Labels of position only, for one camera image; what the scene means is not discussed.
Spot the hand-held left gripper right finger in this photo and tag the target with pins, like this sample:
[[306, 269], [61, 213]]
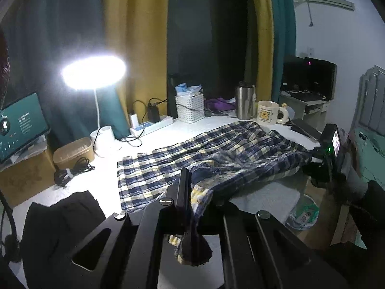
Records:
[[237, 246]]

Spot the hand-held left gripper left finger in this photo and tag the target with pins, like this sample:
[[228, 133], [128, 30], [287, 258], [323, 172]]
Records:
[[184, 186]]

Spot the blue plaid pants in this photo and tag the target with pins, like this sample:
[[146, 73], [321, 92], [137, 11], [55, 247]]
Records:
[[240, 144]]

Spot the black phone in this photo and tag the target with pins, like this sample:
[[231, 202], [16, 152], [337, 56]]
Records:
[[303, 128]]

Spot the green bed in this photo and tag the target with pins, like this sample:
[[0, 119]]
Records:
[[370, 156]]

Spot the grey computer desk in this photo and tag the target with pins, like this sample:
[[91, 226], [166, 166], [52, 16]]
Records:
[[312, 105]]

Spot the trash bin with bag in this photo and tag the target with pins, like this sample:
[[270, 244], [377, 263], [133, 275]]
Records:
[[303, 213]]

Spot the white power strip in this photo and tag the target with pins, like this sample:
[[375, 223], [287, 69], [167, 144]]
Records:
[[156, 124]]

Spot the grey headboard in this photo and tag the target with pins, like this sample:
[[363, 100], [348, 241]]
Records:
[[373, 102]]

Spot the cream cartoon mug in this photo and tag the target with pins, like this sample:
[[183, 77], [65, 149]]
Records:
[[267, 113]]

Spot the white slatted basket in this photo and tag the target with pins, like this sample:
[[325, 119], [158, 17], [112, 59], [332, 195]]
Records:
[[189, 110]]

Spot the black charger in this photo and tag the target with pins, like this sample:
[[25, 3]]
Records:
[[152, 113]]

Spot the black computer monitor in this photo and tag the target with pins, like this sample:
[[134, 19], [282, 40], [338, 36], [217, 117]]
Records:
[[309, 75]]

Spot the white charger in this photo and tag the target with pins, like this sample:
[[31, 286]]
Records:
[[134, 119]]

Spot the purple cloth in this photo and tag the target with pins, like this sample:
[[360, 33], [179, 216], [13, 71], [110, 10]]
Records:
[[219, 104]]

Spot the white desk lamp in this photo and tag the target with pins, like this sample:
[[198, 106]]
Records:
[[105, 140]]

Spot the blue plastic packet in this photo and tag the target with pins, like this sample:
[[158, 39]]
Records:
[[183, 89]]

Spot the steel thermos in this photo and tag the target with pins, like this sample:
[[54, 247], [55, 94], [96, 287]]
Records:
[[244, 104]]

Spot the brown lunch container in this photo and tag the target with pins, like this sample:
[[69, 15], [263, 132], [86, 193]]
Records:
[[73, 153]]

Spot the black cloth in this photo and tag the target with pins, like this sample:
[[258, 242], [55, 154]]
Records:
[[60, 225]]

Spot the yellow curtain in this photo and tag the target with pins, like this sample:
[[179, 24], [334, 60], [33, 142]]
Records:
[[144, 36], [264, 36]]

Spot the teal curtain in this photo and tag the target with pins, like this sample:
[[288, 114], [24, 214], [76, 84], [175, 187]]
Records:
[[284, 21], [60, 21]]

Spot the cardboard box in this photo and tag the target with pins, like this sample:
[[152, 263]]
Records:
[[24, 180]]

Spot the tablet with teal screen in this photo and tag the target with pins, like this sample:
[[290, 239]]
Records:
[[21, 126]]

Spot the white wall socket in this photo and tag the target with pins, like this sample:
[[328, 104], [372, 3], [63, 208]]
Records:
[[310, 50]]

